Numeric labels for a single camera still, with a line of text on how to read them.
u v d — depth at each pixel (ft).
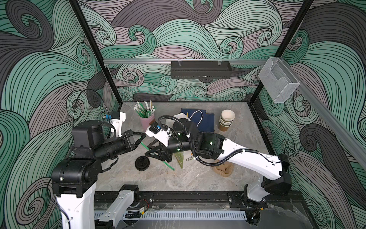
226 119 3.00
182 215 2.49
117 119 1.51
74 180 0.97
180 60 3.05
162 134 1.54
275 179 1.33
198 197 2.47
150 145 1.80
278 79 2.59
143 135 1.68
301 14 2.42
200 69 3.16
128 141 1.40
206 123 3.40
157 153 1.55
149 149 1.80
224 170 2.65
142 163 2.74
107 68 3.29
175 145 1.58
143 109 3.13
